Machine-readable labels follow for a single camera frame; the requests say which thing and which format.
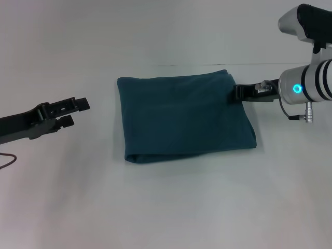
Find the silver plug connector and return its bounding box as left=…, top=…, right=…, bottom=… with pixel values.
left=305, top=101, right=315, bottom=123

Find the thin dark grey cable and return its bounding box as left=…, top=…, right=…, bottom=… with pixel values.
left=279, top=98, right=307, bottom=121

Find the dark red cable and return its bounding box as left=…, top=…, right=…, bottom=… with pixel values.
left=0, top=153, right=18, bottom=170

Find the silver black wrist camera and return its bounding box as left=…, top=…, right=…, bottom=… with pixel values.
left=278, top=3, right=332, bottom=54

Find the silver cable connector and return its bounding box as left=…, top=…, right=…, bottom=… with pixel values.
left=255, top=80, right=272, bottom=92

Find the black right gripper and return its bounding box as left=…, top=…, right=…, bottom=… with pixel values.
left=230, top=77, right=283, bottom=103

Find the blue t-shirt with white print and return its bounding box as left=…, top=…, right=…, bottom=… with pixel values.
left=116, top=69, right=258, bottom=165

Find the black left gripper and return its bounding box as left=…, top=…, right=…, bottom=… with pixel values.
left=0, top=96, right=91, bottom=145

